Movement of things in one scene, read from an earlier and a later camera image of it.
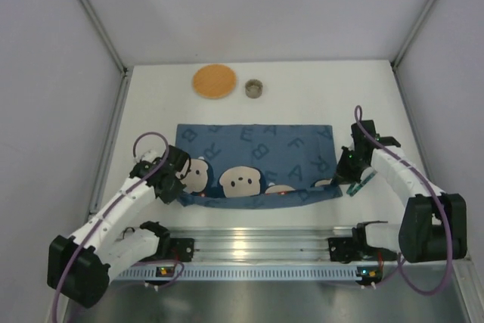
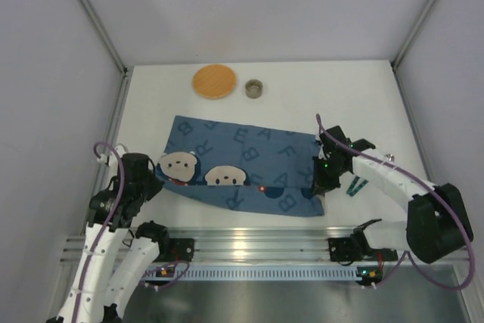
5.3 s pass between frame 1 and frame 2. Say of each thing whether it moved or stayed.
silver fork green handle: stayed
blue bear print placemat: moved
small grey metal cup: stayed
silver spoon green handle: stayed
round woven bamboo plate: stayed
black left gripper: moved
